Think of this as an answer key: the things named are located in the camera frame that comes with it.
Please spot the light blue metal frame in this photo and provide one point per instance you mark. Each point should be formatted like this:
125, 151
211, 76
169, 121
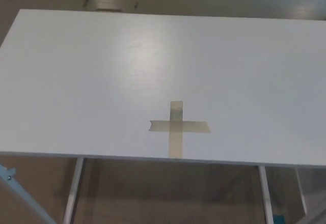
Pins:
17, 191

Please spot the horizontal beige tape strip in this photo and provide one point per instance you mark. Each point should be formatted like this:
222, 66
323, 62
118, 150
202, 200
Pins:
196, 126

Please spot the thin white table leg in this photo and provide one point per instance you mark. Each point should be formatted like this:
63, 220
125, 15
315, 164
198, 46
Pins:
301, 191

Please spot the white metal table leg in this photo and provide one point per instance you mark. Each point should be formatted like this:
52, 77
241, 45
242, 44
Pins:
74, 188
265, 193

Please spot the teal floor object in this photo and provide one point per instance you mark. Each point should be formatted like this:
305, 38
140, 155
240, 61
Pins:
279, 219

